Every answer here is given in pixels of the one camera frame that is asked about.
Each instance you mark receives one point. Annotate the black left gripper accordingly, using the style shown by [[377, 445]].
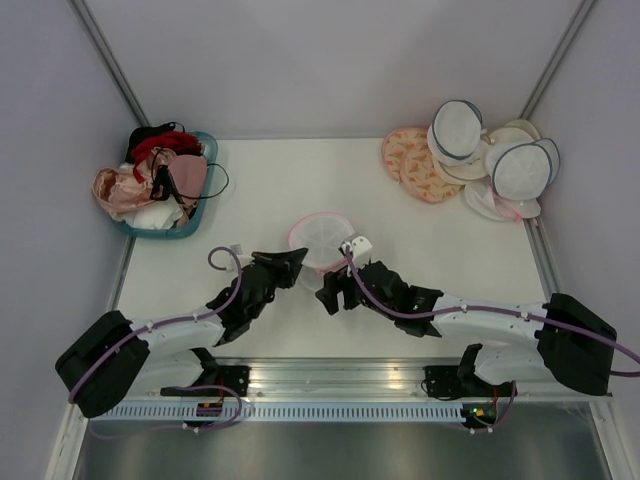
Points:
[[288, 262]]

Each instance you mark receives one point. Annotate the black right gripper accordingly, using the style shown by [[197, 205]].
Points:
[[329, 298]]

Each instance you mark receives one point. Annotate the white mesh bag pink zipper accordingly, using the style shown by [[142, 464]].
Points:
[[322, 234]]

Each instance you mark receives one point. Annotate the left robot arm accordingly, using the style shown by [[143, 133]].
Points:
[[117, 356]]

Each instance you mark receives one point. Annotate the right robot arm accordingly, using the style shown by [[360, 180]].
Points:
[[560, 340]]

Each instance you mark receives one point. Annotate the dusty pink bra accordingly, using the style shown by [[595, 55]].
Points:
[[188, 174]]

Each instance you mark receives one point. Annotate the white bra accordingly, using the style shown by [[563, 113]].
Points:
[[158, 216]]

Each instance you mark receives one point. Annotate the black bra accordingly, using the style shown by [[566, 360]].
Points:
[[154, 167]]

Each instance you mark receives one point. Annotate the floral peach laundry bag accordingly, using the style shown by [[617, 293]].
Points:
[[402, 144]]

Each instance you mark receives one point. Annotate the red lace bra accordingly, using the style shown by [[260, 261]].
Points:
[[179, 142]]

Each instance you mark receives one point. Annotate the flat white bag pink trim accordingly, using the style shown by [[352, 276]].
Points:
[[480, 197]]

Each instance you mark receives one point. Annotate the peach satin bra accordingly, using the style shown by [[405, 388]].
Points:
[[119, 193]]

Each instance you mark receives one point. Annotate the white mesh bag blue trim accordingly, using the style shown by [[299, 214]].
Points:
[[455, 133]]

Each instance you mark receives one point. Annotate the large white bag blue trim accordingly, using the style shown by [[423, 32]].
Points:
[[522, 171]]

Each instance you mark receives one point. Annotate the cream laundry bag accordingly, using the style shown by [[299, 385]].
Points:
[[463, 172]]

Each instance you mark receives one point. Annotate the teal plastic basket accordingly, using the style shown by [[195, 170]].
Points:
[[192, 215]]

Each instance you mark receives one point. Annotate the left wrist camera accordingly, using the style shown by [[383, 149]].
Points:
[[236, 249]]

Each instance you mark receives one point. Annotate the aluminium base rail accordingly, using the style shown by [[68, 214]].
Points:
[[284, 379]]

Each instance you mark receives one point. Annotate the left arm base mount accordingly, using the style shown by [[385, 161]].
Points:
[[235, 378]]

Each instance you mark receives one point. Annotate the white slotted cable duct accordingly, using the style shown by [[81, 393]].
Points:
[[289, 411]]

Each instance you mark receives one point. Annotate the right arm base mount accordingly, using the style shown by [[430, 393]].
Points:
[[450, 382]]

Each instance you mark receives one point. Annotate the aluminium side rail right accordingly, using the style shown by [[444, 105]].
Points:
[[543, 257]]

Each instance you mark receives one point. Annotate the aluminium frame post left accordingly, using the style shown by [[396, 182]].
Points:
[[100, 43]]

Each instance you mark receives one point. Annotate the aluminium frame post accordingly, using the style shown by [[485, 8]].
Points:
[[560, 52], [100, 43]]

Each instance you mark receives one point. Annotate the aluminium frame post right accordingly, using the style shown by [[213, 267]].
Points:
[[560, 52]]

